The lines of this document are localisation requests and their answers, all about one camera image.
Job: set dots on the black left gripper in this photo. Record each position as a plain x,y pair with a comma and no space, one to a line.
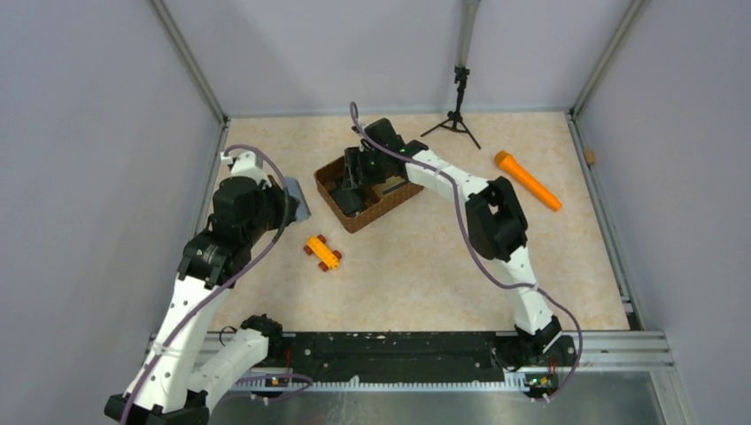
273,189

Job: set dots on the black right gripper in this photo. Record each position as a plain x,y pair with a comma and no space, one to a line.
354,160

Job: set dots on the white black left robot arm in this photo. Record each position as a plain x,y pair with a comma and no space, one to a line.
251,209

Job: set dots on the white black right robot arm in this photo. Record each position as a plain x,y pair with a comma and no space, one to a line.
490,217

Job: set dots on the gold card in basket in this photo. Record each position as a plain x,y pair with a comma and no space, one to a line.
390,186

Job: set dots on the brown woven basket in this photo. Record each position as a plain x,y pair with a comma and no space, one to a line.
376,206

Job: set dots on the black mini tripod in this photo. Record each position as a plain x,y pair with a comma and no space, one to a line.
454,121

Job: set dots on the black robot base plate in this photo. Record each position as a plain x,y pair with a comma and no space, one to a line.
413,357

